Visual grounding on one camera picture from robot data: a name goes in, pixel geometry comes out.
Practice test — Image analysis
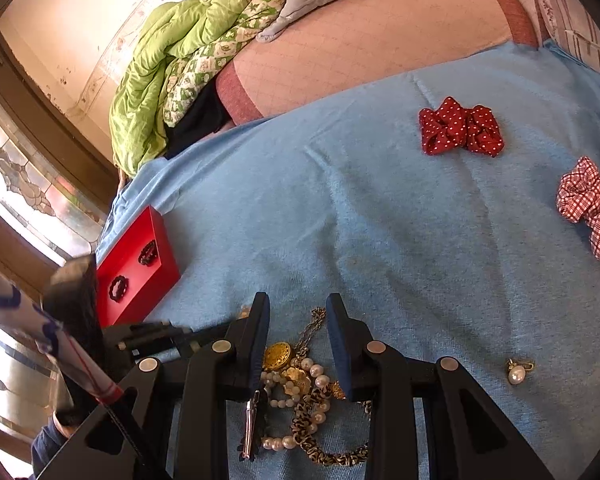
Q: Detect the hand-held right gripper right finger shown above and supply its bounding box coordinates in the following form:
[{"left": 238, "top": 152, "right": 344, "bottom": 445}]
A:
[{"left": 326, "top": 292, "right": 556, "bottom": 480}]

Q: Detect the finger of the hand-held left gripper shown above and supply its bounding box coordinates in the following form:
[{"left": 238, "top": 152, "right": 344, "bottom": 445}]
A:
[
  {"left": 104, "top": 322, "right": 192, "bottom": 341},
  {"left": 117, "top": 337, "right": 203, "bottom": 359}
]

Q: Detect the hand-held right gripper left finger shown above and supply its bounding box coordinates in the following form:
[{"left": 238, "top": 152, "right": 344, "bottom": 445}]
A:
[{"left": 35, "top": 291, "right": 271, "bottom": 480}]

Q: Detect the gold round pendant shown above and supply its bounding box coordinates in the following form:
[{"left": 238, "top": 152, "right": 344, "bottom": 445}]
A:
[{"left": 263, "top": 341, "right": 293, "bottom": 372}]

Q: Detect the large pearl necklace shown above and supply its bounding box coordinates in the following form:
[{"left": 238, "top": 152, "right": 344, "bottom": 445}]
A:
[{"left": 261, "top": 357, "right": 331, "bottom": 452}]

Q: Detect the gold scalloped pendant necklace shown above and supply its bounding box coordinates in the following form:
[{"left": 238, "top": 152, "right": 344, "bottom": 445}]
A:
[{"left": 282, "top": 306, "right": 328, "bottom": 398}]

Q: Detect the red box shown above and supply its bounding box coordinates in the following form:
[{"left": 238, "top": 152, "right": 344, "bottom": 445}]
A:
[{"left": 95, "top": 205, "right": 182, "bottom": 328}]

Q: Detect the small pearl bracelet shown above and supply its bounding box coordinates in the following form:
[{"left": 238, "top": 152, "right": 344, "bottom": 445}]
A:
[{"left": 257, "top": 370, "right": 301, "bottom": 408}]

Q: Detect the metal hair clip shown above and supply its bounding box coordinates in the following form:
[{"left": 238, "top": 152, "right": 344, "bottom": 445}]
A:
[{"left": 240, "top": 389, "right": 268, "bottom": 461}]

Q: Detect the leopard print coin bracelet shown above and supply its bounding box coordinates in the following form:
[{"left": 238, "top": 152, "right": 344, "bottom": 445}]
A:
[{"left": 290, "top": 382, "right": 373, "bottom": 466}]

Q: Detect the pearl earring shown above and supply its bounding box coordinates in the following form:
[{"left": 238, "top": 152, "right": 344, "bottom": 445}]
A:
[{"left": 506, "top": 358, "right": 536, "bottom": 386}]

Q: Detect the person's left forearm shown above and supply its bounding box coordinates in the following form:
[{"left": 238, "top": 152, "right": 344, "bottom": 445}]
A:
[{"left": 30, "top": 410, "right": 81, "bottom": 479}]

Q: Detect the blue blanket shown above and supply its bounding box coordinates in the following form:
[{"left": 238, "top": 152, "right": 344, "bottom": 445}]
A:
[{"left": 95, "top": 40, "right": 600, "bottom": 480}]

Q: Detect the black cloth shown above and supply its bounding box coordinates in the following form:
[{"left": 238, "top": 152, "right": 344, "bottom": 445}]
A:
[{"left": 166, "top": 80, "right": 233, "bottom": 158}]

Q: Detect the green quilt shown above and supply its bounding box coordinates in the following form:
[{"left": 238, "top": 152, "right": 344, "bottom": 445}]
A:
[{"left": 109, "top": 0, "right": 288, "bottom": 173}]

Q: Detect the red polka dot scrunchie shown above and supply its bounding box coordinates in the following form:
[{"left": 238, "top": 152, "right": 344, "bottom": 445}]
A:
[{"left": 419, "top": 96, "right": 505, "bottom": 157}]

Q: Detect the red checked scrunchie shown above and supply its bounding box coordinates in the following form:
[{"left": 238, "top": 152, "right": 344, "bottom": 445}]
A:
[{"left": 555, "top": 156, "right": 600, "bottom": 271}]

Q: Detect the striped floral bed sheet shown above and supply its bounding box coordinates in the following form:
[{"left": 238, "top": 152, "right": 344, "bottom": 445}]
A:
[{"left": 530, "top": 0, "right": 600, "bottom": 91}]

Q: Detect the taped black cable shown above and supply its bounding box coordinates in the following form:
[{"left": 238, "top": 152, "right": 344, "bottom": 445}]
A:
[{"left": 0, "top": 270, "right": 153, "bottom": 479}]

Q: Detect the dark wooden window frame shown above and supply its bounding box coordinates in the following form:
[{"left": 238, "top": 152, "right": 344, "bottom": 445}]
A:
[{"left": 0, "top": 25, "right": 120, "bottom": 211}]

